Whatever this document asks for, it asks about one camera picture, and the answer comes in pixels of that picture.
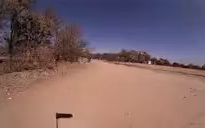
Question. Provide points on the small white building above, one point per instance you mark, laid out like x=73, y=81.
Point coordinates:
x=149, y=62

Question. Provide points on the distant row of trees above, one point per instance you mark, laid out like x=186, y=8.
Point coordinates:
x=133, y=56

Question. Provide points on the thicket of bare bushes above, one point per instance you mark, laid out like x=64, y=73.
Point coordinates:
x=33, y=40

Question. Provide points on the robot's own part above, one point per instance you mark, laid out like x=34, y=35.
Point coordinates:
x=63, y=115

